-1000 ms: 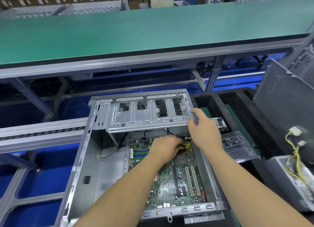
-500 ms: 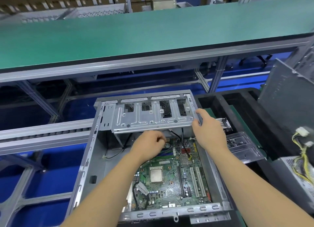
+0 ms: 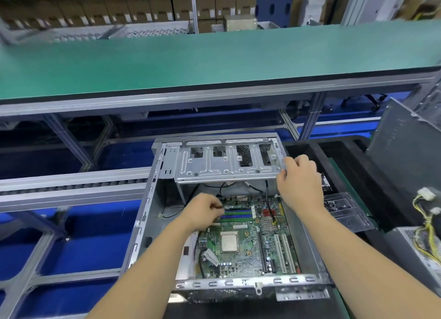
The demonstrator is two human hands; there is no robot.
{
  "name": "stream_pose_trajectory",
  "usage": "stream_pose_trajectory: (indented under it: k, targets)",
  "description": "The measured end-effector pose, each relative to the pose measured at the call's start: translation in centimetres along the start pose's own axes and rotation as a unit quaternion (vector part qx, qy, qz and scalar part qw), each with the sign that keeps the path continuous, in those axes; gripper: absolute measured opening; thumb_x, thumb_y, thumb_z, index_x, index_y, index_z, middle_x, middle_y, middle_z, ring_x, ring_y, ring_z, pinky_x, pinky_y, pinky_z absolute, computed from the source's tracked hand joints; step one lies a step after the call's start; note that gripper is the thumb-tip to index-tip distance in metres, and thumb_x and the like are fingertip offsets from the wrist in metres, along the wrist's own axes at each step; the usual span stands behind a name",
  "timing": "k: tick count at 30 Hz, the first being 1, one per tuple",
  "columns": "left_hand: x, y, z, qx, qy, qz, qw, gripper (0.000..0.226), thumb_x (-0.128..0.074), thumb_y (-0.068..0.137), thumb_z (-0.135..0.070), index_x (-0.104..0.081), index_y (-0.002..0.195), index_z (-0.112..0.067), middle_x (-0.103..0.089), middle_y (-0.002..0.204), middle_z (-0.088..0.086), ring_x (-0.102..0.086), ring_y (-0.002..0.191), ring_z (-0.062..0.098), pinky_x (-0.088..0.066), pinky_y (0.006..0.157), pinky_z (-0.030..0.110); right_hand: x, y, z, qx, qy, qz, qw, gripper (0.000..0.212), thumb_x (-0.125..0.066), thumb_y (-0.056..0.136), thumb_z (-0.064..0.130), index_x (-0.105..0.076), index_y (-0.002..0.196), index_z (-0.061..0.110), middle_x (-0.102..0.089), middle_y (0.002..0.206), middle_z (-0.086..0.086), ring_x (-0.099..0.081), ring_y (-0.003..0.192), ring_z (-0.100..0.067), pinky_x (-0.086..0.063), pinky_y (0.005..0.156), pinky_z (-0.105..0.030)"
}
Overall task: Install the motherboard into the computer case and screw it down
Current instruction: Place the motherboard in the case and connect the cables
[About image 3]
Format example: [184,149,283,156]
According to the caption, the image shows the person's left hand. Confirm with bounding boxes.
[180,192,226,234]

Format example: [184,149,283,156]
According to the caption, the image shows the person's right hand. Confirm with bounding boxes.
[276,154,325,217]

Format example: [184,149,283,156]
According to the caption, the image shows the silver square CPU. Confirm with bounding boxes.
[219,233,240,253]

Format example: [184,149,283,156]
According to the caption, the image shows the grey metal computer case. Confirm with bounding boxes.
[120,132,334,304]

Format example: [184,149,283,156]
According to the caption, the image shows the green motherboard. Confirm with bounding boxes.
[196,194,302,279]

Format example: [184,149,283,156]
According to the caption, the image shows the person's left forearm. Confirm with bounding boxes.
[86,219,208,319]

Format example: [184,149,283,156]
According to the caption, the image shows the clear plastic screw tray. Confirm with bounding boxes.
[322,192,379,234]

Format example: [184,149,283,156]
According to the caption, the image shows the grey power supply unit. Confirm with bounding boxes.
[383,225,441,297]

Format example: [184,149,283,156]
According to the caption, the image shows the green conveyor belt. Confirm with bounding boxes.
[0,20,441,104]

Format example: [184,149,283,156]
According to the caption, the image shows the stack of cardboard boxes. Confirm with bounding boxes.
[0,0,260,35]

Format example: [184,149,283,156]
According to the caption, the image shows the yellow black cable bundle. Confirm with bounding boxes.
[412,186,441,265]

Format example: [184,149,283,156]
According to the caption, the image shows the grey flat metal rail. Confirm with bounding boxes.
[0,167,153,213]

